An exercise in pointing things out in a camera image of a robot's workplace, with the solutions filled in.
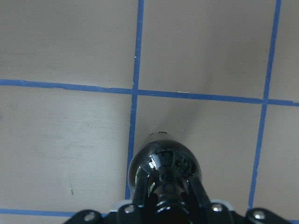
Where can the black wine bottle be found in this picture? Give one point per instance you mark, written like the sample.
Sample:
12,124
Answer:
168,164

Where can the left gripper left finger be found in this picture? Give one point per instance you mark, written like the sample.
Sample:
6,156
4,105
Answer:
141,199

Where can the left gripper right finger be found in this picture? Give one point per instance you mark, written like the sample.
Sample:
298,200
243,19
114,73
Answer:
199,205

